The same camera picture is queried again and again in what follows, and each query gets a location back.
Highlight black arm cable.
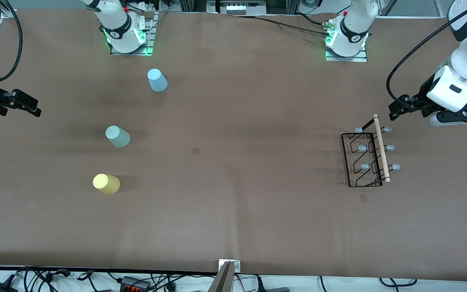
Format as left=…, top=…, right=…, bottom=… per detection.
left=386, top=0, right=467, bottom=107
left=0, top=0, right=24, bottom=83

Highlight dark aluminium frame post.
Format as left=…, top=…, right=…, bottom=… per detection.
left=267, top=0, right=299, bottom=14
left=180, top=0, right=208, bottom=13

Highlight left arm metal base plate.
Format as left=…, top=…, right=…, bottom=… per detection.
left=325, top=44, right=368, bottom=62

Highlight yellow plastic cup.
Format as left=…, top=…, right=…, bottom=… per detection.
left=92, top=173, right=121, bottom=195

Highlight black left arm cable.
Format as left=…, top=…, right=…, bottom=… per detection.
left=386, top=0, right=467, bottom=107

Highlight silver metal bracket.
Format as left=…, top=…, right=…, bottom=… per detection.
left=219, top=260, right=241, bottom=273

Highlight white power strip with plugs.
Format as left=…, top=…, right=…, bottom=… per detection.
left=129, top=0, right=165, bottom=13

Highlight grey camera stand pole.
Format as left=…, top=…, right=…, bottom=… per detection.
left=208, top=262, right=235, bottom=292

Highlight black wire cup holder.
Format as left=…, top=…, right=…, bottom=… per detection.
left=341, top=114, right=401, bottom=188

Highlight black braided cable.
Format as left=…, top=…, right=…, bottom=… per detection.
left=233, top=14, right=333, bottom=38

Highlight black box orange connectors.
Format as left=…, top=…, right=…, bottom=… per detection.
left=120, top=276, right=151, bottom=291

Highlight grey power strip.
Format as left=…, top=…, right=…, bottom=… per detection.
left=207, top=0, right=267, bottom=16

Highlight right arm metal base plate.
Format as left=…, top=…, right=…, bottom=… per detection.
left=110, top=11, right=155, bottom=56

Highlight pale green plastic cup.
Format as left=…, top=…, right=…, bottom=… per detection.
left=105, top=125, right=131, bottom=148

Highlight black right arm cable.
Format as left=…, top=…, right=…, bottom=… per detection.
left=0, top=0, right=24, bottom=83

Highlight light blue plastic cup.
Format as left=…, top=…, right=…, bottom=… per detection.
left=147, top=68, right=168, bottom=92

